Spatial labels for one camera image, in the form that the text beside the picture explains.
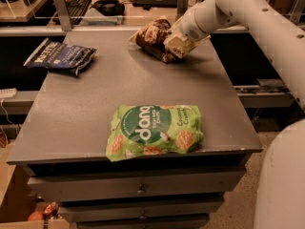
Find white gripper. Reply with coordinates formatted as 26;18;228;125
163;9;210;58

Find brown chip bag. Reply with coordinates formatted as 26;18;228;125
129;16;176;63

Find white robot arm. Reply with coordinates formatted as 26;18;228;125
164;0;305;229

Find green Dang chip bag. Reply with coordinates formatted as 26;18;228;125
106;105;204;161

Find blue Kettle chip bag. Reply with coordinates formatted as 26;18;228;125
24;38;96;75

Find black laptop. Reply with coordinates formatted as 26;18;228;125
132;0;177;8

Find black headphones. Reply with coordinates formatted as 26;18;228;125
92;0;125;16

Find black keyboard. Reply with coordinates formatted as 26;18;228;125
52;0;92;25

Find grey drawer cabinet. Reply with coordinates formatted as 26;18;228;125
8;30;261;229

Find white power strip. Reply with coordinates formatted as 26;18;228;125
0;88;17;99

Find red snack wrapper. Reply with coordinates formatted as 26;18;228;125
42;201;59;217

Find orange fruit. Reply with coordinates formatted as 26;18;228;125
28;211;44;221

